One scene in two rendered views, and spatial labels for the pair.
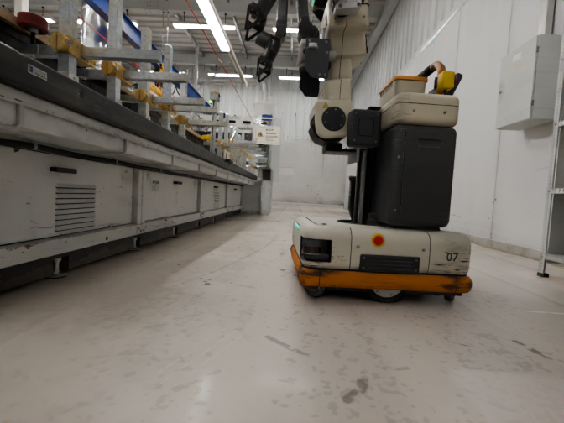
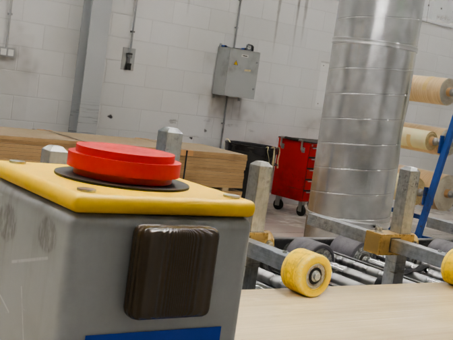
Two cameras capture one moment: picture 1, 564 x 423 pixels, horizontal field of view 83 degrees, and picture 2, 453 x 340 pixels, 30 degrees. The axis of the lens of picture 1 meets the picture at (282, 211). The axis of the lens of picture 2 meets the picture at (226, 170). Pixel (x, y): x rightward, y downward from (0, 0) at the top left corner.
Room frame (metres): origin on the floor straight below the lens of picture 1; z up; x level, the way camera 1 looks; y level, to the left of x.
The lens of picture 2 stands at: (2.58, 0.37, 1.26)
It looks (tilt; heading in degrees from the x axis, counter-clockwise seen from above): 6 degrees down; 51
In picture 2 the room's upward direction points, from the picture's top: 8 degrees clockwise
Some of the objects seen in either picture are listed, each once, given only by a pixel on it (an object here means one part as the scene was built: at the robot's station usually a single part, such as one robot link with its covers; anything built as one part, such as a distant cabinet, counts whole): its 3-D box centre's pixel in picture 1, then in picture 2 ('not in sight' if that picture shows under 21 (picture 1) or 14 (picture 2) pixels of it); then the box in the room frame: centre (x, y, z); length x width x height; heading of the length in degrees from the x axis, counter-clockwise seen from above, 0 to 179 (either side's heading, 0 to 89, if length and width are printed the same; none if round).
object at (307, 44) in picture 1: (315, 64); not in sight; (1.48, -0.11, 0.99); 0.28 x 0.16 x 0.22; 2
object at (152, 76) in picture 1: (133, 76); not in sight; (1.28, 0.62, 0.82); 0.43 x 0.03 x 0.04; 88
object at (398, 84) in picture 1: (400, 97); not in sight; (1.50, -0.52, 0.87); 0.23 x 0.15 x 0.11; 2
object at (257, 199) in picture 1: (230, 162); not in sight; (6.15, 1.05, 0.95); 1.65 x 0.70 x 1.90; 88
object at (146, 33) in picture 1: (144, 81); not in sight; (1.50, 0.67, 0.88); 0.04 x 0.04 x 0.48; 88
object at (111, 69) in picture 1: (117, 73); not in sight; (1.27, 0.68, 0.83); 0.14 x 0.06 x 0.05; 178
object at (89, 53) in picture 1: (92, 54); not in sight; (1.03, 0.63, 0.80); 0.43 x 0.03 x 0.04; 88
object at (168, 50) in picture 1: (166, 90); not in sight; (1.75, 0.66, 0.92); 0.04 x 0.04 x 0.48; 88
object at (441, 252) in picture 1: (365, 248); not in sight; (1.49, -0.40, 0.16); 0.67 x 0.64 x 0.25; 92
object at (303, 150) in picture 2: not in sight; (309, 176); (9.04, 7.02, 0.41); 0.76 x 0.48 x 0.81; 5
